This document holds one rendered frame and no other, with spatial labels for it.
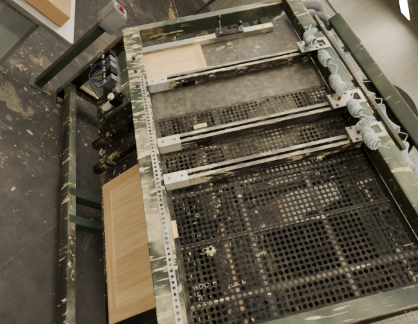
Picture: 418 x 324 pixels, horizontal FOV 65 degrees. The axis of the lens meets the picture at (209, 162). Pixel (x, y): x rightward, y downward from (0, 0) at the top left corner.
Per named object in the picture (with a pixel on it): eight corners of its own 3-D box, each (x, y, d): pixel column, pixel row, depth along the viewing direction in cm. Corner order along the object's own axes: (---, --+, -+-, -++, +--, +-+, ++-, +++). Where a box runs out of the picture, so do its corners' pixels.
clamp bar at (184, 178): (164, 178, 179) (155, 153, 159) (372, 132, 186) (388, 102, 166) (167, 194, 174) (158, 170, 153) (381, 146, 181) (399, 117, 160)
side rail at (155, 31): (141, 38, 255) (137, 25, 246) (278, 11, 262) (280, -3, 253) (142, 42, 252) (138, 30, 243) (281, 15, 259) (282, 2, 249)
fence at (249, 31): (143, 52, 237) (141, 47, 233) (271, 27, 242) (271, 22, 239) (143, 56, 234) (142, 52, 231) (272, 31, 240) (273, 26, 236)
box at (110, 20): (96, 15, 233) (113, -2, 226) (109, 26, 242) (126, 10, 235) (96, 24, 226) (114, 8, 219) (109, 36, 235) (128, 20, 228)
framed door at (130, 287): (105, 186, 232) (102, 185, 231) (164, 149, 212) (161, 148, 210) (112, 324, 184) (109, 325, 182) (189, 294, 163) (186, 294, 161)
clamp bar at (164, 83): (148, 85, 218) (140, 55, 198) (320, 49, 225) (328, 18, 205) (150, 96, 213) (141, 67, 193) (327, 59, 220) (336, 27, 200)
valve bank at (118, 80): (85, 57, 230) (109, 36, 221) (102, 69, 241) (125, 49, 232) (87, 109, 203) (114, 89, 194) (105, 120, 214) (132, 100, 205)
